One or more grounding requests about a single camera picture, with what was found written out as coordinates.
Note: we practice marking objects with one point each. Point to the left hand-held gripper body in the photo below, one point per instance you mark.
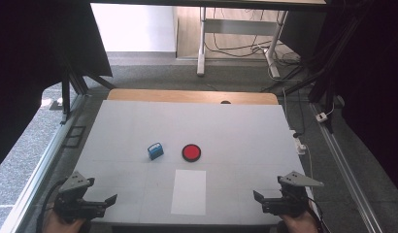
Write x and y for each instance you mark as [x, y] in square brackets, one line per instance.
[74, 204]

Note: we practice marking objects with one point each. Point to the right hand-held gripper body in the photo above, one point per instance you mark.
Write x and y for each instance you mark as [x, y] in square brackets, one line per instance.
[289, 202]

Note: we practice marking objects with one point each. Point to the blue stamp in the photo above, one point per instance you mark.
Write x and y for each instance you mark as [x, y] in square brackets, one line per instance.
[155, 151]

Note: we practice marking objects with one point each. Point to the white paper sheet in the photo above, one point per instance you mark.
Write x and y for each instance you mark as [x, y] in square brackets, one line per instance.
[188, 192]

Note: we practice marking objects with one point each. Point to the round red ink pad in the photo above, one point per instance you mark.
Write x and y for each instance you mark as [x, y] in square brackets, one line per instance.
[191, 152]

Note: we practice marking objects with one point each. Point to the person's right hand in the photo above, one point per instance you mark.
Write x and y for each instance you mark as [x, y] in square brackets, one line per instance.
[300, 225]

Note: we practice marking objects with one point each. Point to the person's left hand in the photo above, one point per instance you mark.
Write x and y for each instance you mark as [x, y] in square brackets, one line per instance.
[61, 226]

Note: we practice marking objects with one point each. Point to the white power strip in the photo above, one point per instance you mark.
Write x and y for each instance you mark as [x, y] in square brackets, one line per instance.
[299, 144]

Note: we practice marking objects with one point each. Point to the small white adapter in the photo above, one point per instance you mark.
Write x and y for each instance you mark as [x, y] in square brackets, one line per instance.
[322, 117]

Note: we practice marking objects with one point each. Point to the white table mat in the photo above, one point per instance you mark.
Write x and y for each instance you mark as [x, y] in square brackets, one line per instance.
[193, 126]

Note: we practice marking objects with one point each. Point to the black stand legs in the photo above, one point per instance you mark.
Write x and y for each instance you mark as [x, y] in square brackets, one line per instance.
[71, 87]

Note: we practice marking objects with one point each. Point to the wooden table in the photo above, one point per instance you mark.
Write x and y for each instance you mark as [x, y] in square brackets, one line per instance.
[187, 96]

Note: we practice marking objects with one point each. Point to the black curtain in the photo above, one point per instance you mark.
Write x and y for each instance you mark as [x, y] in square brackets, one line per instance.
[32, 64]
[375, 81]

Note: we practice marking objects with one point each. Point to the aluminium frame rail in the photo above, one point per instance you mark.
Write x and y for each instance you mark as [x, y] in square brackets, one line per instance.
[346, 168]
[38, 168]

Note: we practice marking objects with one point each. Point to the white desk frame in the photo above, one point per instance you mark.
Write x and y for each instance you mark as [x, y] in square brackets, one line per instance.
[239, 26]

